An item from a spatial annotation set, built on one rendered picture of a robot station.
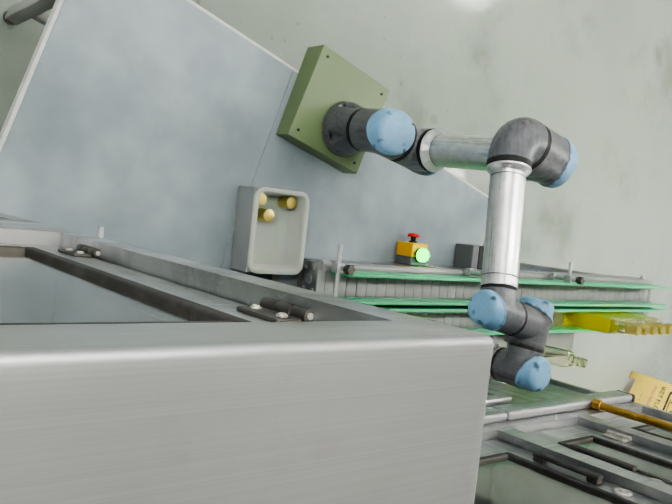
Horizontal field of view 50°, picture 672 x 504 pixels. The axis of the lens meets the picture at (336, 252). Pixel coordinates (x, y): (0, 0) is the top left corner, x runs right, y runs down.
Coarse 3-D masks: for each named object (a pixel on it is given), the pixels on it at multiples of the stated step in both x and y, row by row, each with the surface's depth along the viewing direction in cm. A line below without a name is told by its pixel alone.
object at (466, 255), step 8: (456, 248) 247; (464, 248) 244; (472, 248) 241; (480, 248) 243; (456, 256) 247; (464, 256) 244; (472, 256) 241; (480, 256) 244; (456, 264) 246; (464, 264) 244; (472, 264) 242; (480, 264) 244
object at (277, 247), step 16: (256, 192) 186; (272, 192) 188; (288, 192) 191; (256, 208) 185; (272, 208) 197; (304, 208) 196; (256, 224) 186; (272, 224) 198; (288, 224) 200; (304, 224) 196; (256, 240) 195; (272, 240) 198; (288, 240) 200; (304, 240) 196; (256, 256) 196; (272, 256) 199; (288, 256) 200; (256, 272) 188; (272, 272) 191; (288, 272) 194
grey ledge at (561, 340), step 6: (552, 336) 267; (558, 336) 270; (564, 336) 272; (570, 336) 275; (498, 342) 248; (504, 342) 250; (546, 342) 266; (552, 342) 268; (558, 342) 270; (564, 342) 273; (570, 342) 275; (564, 348) 273; (570, 348) 276
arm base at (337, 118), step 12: (336, 108) 198; (348, 108) 196; (360, 108) 196; (324, 120) 199; (336, 120) 196; (348, 120) 193; (324, 132) 199; (336, 132) 196; (348, 132) 193; (336, 144) 198; (348, 144) 196
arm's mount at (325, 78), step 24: (312, 48) 199; (312, 72) 195; (336, 72) 199; (360, 72) 204; (312, 96) 196; (336, 96) 200; (360, 96) 205; (384, 96) 210; (288, 120) 195; (312, 120) 197; (312, 144) 198; (336, 168) 211
